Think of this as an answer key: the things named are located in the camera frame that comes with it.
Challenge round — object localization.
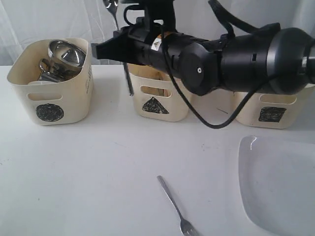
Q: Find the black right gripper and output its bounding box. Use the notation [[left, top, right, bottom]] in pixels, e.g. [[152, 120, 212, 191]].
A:
[[91, 26, 197, 79]]

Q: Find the small steel teaspoon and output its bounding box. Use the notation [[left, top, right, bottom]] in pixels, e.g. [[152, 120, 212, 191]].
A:
[[103, 0, 134, 96]]

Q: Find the stainless steel bowl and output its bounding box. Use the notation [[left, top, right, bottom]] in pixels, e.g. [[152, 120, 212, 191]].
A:
[[48, 39, 86, 68]]

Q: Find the matte steel mug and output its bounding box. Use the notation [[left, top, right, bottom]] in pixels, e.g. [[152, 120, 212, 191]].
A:
[[37, 67, 80, 83]]

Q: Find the white ceramic bowl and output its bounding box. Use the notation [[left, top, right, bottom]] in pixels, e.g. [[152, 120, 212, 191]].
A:
[[28, 81, 52, 85]]

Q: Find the white square plate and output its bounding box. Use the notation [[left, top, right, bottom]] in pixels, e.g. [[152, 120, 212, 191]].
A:
[[238, 136, 315, 236]]

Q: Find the small steel fork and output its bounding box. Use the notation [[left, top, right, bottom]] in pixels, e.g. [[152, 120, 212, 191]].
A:
[[157, 176, 200, 236]]

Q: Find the shiny steel mug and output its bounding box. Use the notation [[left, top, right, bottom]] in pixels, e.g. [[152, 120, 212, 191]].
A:
[[38, 58, 57, 75]]

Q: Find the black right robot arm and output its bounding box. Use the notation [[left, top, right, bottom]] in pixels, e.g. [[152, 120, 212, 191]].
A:
[[91, 25, 315, 96]]

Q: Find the cream bin with triangle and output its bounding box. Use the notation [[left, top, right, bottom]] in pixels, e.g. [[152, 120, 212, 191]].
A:
[[128, 64, 189, 122]]

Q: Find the cream bin with circle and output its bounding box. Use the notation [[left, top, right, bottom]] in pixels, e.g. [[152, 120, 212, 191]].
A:
[[7, 38, 94, 125]]

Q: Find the cream bin with square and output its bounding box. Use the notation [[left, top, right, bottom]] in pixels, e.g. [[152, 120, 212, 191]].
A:
[[236, 85, 315, 129]]

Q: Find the white backdrop curtain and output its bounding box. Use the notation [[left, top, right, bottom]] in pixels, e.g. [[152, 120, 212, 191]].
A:
[[0, 0, 315, 65]]

